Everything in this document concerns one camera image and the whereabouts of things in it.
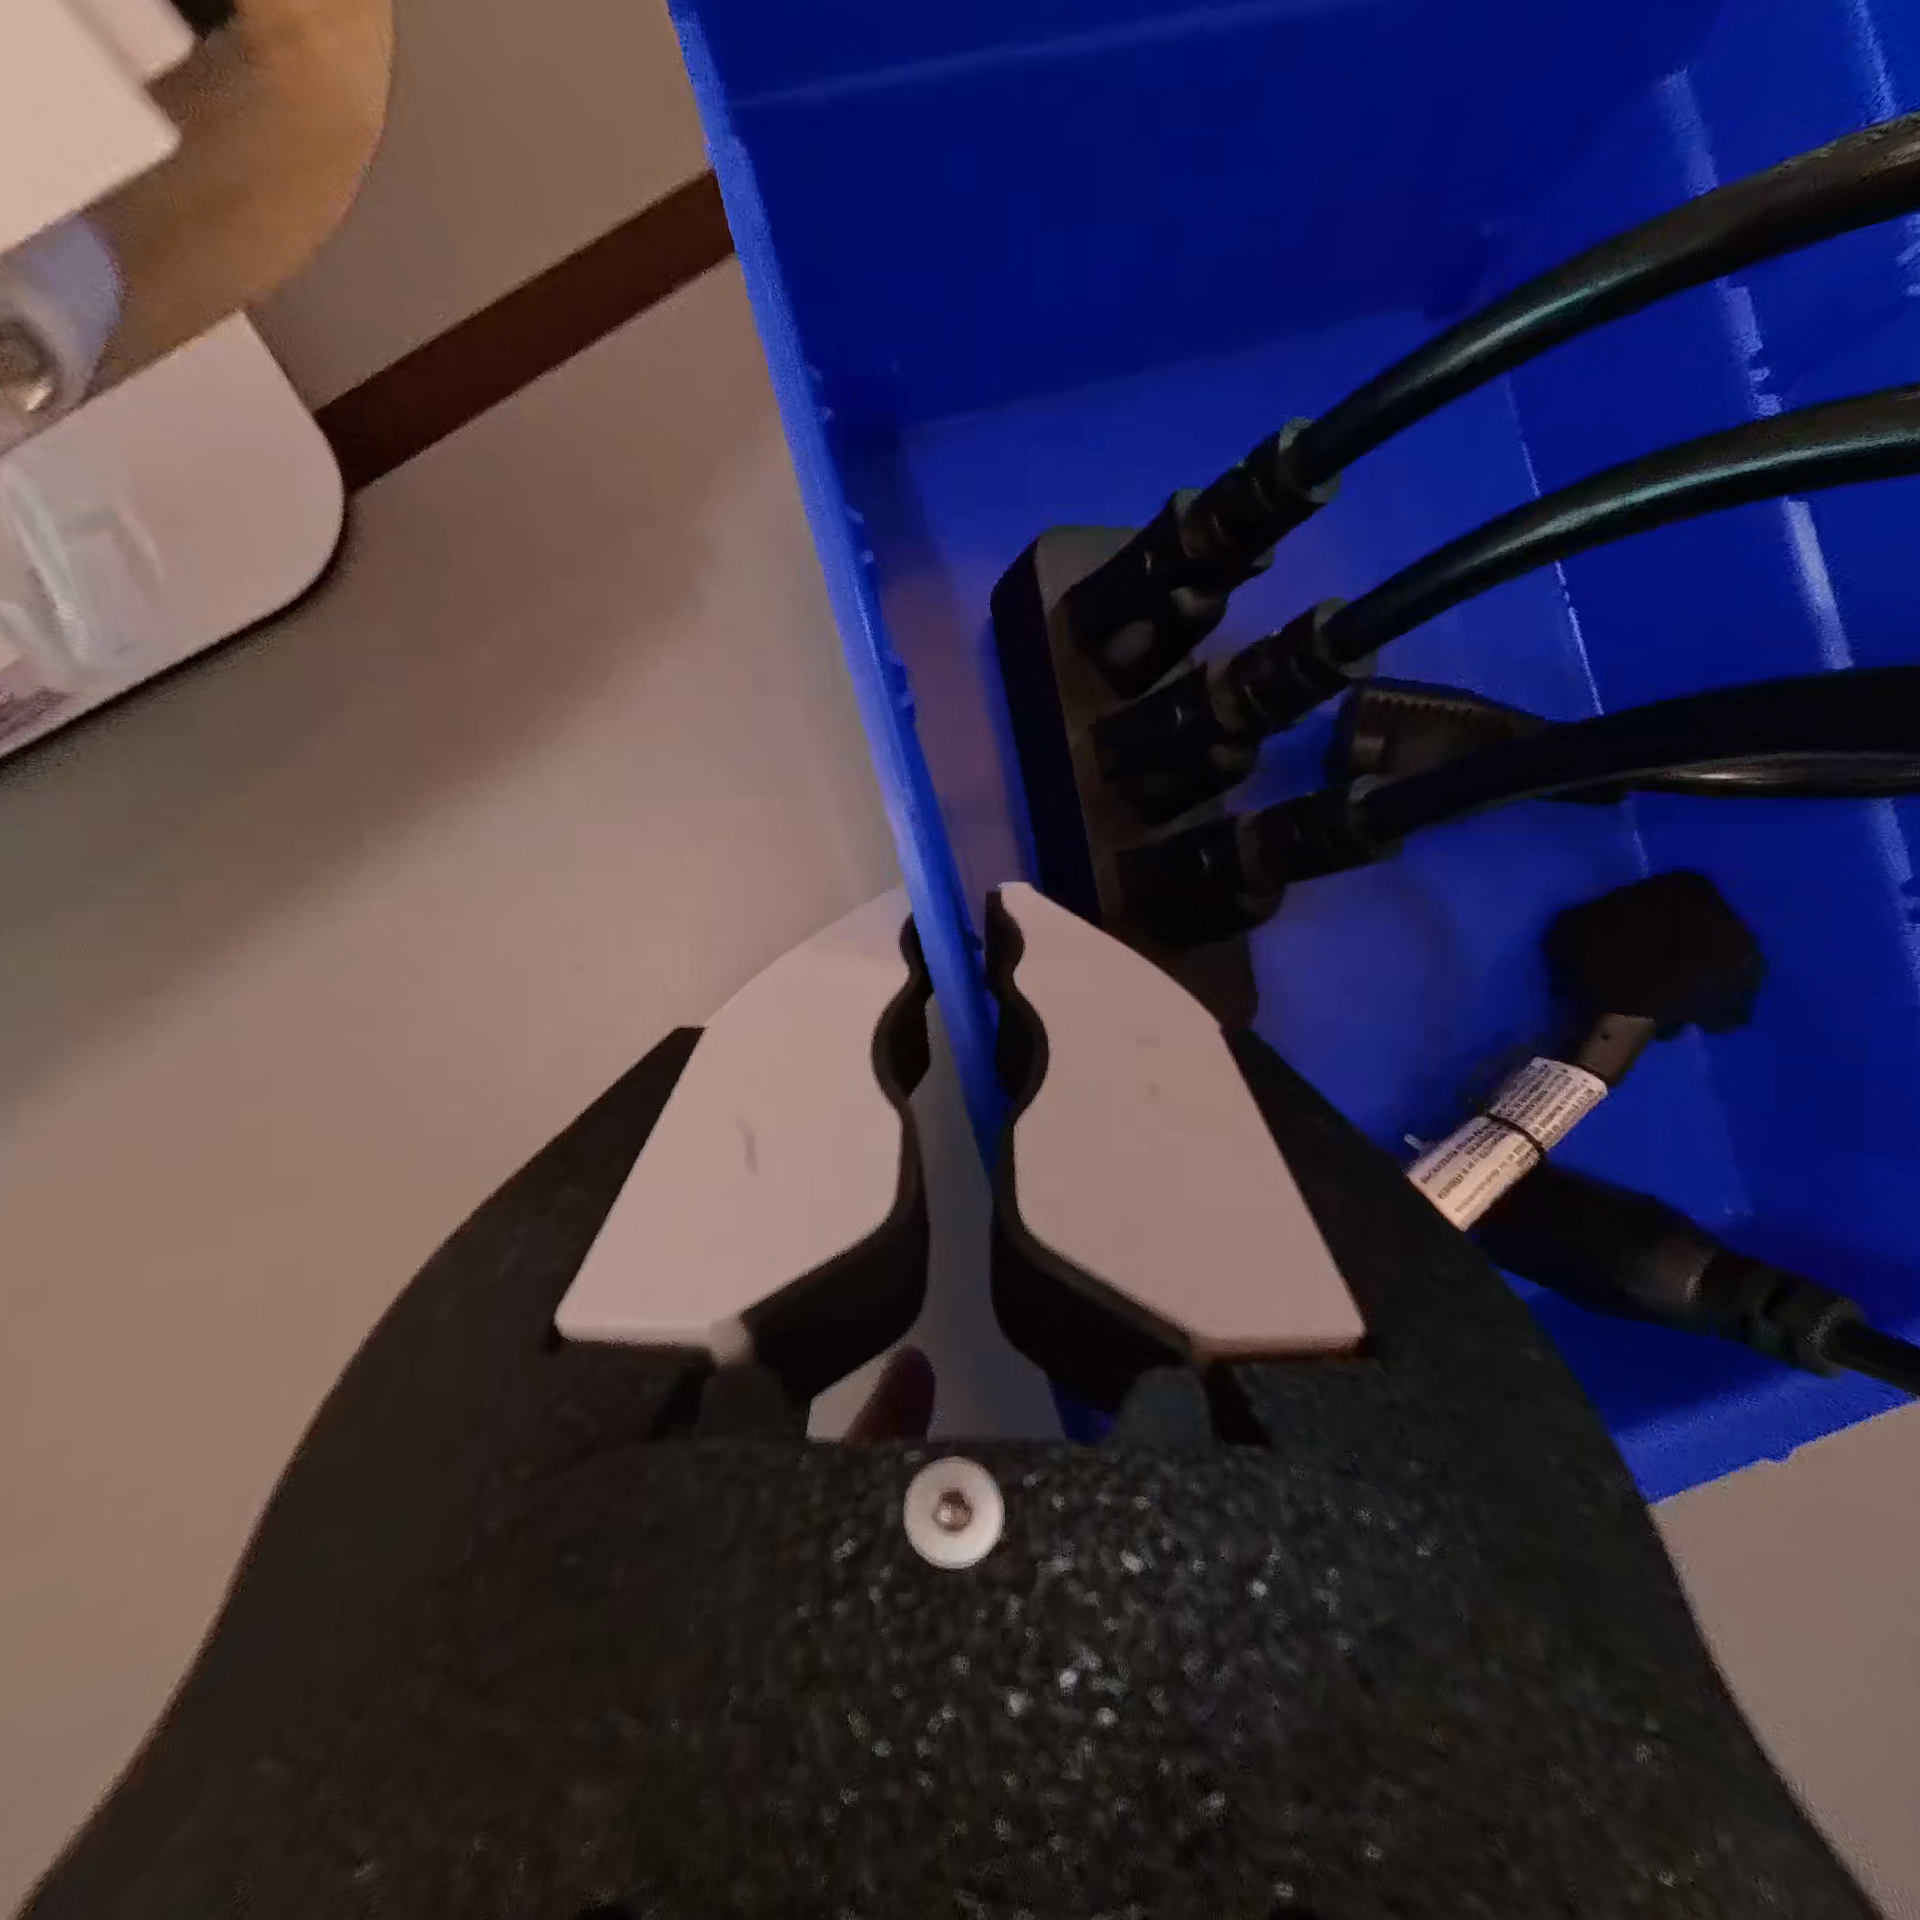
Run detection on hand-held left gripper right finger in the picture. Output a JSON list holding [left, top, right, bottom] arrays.
[[983, 882, 1367, 1420]]

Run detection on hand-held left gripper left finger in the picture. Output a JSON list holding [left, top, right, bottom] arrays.
[[556, 895, 933, 1404]]

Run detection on black power cord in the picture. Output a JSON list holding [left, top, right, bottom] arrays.
[[1111, 668, 1920, 944], [1088, 387, 1920, 826], [1063, 112, 1920, 699]]

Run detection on black power strip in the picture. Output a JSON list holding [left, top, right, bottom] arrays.
[[989, 525, 1299, 1038]]

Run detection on black angled plug with label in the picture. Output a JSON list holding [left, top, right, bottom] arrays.
[[1410, 870, 1768, 1231]]

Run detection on blue plastic bin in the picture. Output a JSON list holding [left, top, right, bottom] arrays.
[[668, 0, 1920, 1507]]

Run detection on white document stand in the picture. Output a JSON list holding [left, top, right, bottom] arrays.
[[0, 0, 349, 758]]

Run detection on black ridged cord connector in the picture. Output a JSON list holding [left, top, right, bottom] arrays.
[[1332, 678, 1630, 805], [1477, 1160, 1920, 1396]]

